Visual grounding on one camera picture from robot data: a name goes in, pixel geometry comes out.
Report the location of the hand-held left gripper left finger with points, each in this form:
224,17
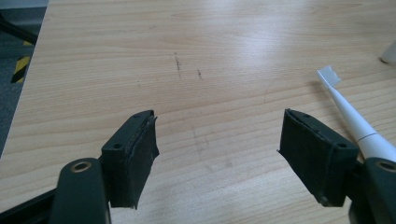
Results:
127,161

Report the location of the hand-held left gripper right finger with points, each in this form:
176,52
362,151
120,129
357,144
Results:
314,155

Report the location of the white electric toothbrush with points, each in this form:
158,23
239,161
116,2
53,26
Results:
355,124

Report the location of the yellow black hazard tape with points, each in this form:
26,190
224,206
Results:
20,69

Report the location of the white object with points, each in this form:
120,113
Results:
389,54

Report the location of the dark metal stand bar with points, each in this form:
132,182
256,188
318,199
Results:
15,29

